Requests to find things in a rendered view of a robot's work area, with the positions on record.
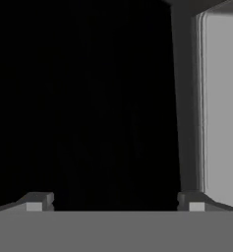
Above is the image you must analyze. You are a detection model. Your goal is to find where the grey cupboard door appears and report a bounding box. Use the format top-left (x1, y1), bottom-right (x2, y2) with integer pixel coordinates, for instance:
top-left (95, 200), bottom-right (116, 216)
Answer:
top-left (169, 0), bottom-right (233, 210)

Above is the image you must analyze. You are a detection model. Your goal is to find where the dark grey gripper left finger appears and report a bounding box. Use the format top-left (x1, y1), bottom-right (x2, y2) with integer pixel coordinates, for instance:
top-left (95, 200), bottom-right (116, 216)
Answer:
top-left (0, 192), bottom-right (55, 213)

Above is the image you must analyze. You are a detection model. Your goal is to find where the black oven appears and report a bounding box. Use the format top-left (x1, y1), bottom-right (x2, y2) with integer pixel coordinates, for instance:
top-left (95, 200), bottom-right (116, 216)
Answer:
top-left (0, 0), bottom-right (182, 212)

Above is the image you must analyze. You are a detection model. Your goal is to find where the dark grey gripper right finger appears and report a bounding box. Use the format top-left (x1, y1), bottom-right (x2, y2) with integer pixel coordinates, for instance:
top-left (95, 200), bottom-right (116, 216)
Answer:
top-left (176, 190), bottom-right (233, 213)

